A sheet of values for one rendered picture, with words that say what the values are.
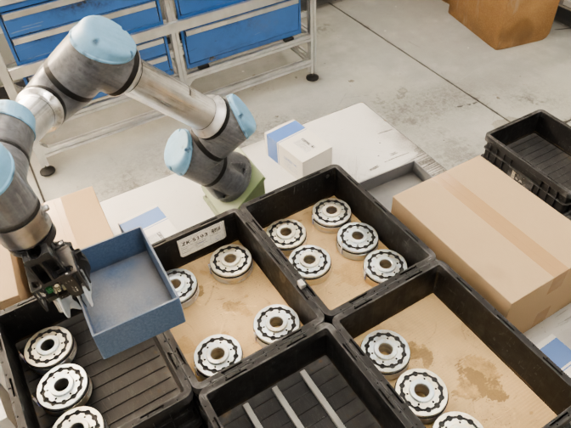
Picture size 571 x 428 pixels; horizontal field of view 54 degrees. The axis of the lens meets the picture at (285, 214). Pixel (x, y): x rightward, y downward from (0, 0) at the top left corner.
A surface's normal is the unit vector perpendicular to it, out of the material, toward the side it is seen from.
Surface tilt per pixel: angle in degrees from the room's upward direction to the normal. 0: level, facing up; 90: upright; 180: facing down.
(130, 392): 0
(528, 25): 91
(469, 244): 0
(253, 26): 90
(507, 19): 90
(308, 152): 0
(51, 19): 90
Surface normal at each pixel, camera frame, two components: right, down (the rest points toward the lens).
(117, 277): -0.04, -0.71
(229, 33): 0.50, 0.60
